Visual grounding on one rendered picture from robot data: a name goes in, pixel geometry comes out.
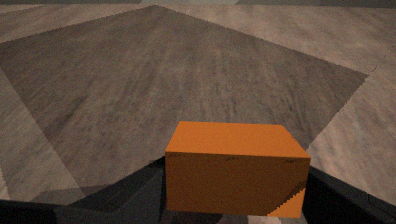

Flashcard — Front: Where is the orange block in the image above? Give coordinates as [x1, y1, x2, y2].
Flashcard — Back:
[165, 121, 311, 218]

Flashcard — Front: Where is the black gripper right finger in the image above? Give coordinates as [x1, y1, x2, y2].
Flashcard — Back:
[302, 165, 396, 224]

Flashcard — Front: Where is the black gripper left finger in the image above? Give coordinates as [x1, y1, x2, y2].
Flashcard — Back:
[0, 156, 166, 224]

